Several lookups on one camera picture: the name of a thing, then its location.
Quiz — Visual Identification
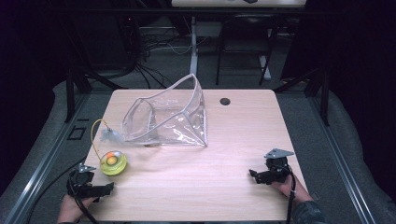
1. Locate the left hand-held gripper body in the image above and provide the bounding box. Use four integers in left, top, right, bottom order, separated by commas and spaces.
66, 162, 101, 199

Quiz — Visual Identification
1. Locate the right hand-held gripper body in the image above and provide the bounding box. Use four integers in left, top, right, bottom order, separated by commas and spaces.
262, 147, 295, 185

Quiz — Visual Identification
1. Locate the yellow round toy with cord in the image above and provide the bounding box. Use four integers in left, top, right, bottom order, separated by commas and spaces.
90, 119, 128, 177

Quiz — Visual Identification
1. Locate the clear plastic zipper bag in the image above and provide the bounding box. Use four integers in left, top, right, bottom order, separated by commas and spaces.
121, 73, 209, 147

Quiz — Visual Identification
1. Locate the person's right hand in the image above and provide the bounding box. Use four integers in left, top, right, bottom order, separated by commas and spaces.
270, 174, 314, 205

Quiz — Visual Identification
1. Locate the person's left hand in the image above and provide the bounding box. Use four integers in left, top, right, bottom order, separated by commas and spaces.
57, 193, 96, 224

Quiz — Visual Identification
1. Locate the white desk leg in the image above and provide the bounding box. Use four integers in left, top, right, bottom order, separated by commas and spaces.
189, 15, 200, 77

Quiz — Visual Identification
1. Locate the black metal chair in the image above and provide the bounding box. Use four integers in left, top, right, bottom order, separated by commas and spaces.
215, 13, 279, 87

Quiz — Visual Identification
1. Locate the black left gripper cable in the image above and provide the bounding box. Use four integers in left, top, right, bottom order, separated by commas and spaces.
25, 155, 101, 224

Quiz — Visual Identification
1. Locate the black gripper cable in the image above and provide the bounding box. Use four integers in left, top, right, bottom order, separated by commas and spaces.
274, 163, 297, 224
25, 155, 101, 224

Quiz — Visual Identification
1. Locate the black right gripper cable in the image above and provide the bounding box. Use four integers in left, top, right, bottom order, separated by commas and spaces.
274, 163, 297, 224

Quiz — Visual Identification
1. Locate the grey metal floor rail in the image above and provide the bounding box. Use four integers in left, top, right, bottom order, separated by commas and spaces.
306, 92, 377, 224
3, 92, 92, 224

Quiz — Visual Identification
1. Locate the black metal frame stand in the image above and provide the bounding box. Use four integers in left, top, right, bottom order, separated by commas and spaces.
64, 66, 129, 124
274, 66, 332, 127

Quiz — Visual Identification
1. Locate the bundle of floor cables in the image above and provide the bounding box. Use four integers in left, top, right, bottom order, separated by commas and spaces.
124, 15, 209, 90

